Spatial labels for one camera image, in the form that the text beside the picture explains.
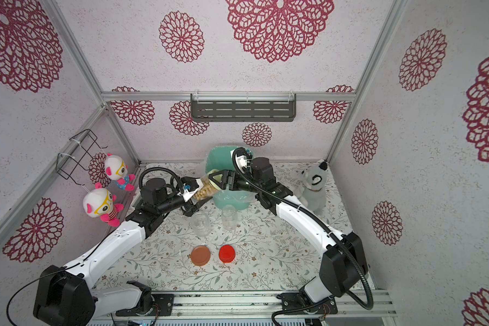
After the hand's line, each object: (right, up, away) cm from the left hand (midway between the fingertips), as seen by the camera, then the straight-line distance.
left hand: (204, 187), depth 78 cm
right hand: (+5, +4, -7) cm, 10 cm away
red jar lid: (+8, -28, +6) cm, 30 cm away
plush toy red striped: (-42, -6, +2) cm, 43 cm away
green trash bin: (+4, +13, +14) cm, 19 cm away
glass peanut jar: (-5, -18, +18) cm, 26 cm away
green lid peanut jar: (+3, -1, -6) cm, 7 cm away
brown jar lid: (-3, -29, +8) cm, 31 cm away
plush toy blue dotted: (-43, +8, +15) cm, 47 cm away
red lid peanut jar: (+8, -15, +20) cm, 27 cm away
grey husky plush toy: (+47, -3, +14) cm, 49 cm away
